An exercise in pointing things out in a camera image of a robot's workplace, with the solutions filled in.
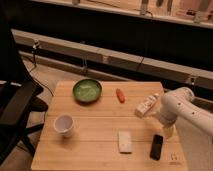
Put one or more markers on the green bowl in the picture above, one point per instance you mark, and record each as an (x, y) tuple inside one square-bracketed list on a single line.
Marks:
[(87, 90)]

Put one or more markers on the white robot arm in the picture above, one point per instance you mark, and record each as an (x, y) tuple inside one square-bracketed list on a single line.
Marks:
[(179, 103)]

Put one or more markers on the white sponge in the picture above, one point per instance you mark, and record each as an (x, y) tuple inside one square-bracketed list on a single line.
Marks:
[(124, 142)]

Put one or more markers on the black office chair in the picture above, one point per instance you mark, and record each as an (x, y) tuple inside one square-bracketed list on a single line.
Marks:
[(18, 96)]

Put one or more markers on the white paper cup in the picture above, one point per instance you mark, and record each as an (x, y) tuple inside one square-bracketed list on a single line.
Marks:
[(64, 125)]

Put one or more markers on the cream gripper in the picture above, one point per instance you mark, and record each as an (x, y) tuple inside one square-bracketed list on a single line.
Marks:
[(168, 131)]

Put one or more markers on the orange carrot toy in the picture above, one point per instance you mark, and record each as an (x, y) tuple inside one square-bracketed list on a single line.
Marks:
[(120, 96)]

